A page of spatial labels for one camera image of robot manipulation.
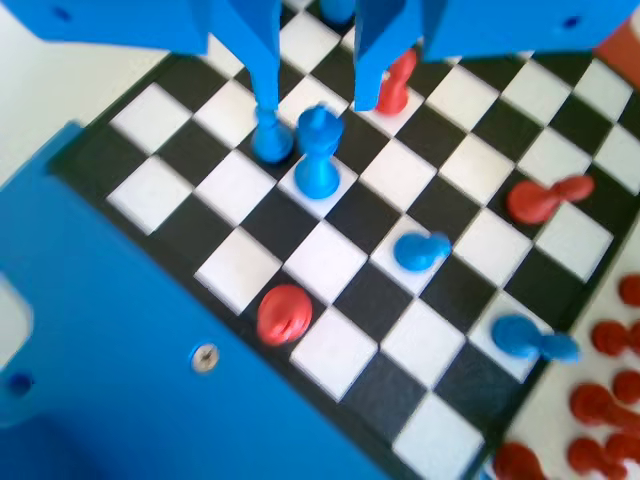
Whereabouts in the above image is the blue king piece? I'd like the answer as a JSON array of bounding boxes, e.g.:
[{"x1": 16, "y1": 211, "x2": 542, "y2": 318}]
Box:
[{"x1": 293, "y1": 103, "x2": 346, "y2": 200}]

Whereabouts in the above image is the red bishop front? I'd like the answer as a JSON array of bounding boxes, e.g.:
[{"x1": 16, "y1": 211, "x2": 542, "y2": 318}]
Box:
[{"x1": 256, "y1": 284, "x2": 314, "y2": 347}]

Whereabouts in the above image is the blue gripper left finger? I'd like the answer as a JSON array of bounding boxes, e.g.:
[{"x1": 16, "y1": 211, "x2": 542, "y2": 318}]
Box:
[{"x1": 19, "y1": 0, "x2": 281, "y2": 109}]

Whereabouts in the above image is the red chess pawn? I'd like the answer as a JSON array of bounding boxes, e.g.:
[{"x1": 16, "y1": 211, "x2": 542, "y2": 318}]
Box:
[
  {"x1": 604, "y1": 432, "x2": 640, "y2": 464},
  {"x1": 374, "y1": 47, "x2": 419, "y2": 116},
  {"x1": 618, "y1": 273, "x2": 640, "y2": 307},
  {"x1": 570, "y1": 382, "x2": 634, "y2": 432},
  {"x1": 591, "y1": 321, "x2": 640, "y2": 357},
  {"x1": 505, "y1": 174, "x2": 596, "y2": 225},
  {"x1": 612, "y1": 370, "x2": 640, "y2": 405}
]

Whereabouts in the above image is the silver plate screw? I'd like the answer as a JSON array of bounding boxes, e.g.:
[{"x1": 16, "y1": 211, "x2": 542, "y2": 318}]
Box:
[{"x1": 189, "y1": 343, "x2": 220, "y2": 374}]

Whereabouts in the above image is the red chess rook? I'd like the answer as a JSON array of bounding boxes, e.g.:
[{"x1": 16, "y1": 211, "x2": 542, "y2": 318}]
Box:
[{"x1": 492, "y1": 442, "x2": 549, "y2": 480}]

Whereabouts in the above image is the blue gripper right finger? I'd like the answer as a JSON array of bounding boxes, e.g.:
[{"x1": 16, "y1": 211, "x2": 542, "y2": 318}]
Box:
[{"x1": 352, "y1": 0, "x2": 636, "y2": 112}]

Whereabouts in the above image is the blue board mounting plate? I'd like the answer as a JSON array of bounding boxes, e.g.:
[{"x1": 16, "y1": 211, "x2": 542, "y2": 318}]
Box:
[{"x1": 0, "y1": 119, "x2": 396, "y2": 480}]

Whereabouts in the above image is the black and white chessboard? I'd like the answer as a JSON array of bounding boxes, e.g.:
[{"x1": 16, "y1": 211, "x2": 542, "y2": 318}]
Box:
[{"x1": 47, "y1": 0, "x2": 640, "y2": 480}]

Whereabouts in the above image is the red board mounting plate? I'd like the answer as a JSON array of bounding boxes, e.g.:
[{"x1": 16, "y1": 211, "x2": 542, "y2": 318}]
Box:
[{"x1": 594, "y1": 17, "x2": 640, "y2": 76}]

